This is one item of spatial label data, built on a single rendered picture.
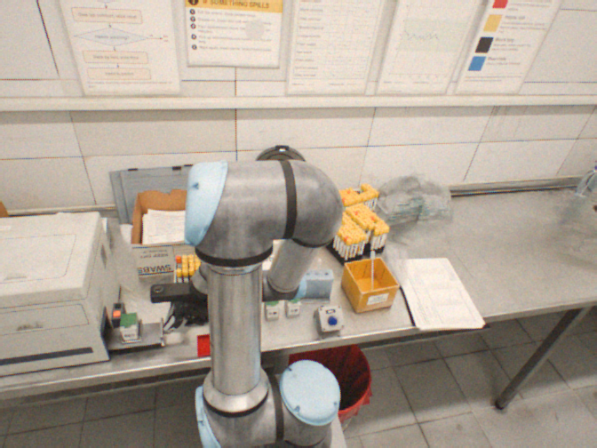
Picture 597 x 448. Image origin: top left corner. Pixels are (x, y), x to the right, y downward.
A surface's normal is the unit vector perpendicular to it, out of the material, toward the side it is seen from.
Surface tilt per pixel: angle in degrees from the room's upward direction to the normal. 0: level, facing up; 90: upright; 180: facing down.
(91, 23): 94
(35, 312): 90
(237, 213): 69
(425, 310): 1
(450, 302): 1
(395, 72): 94
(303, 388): 10
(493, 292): 0
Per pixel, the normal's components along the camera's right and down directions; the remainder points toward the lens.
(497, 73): 0.28, 0.67
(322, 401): 0.25, -0.75
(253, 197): 0.25, -0.01
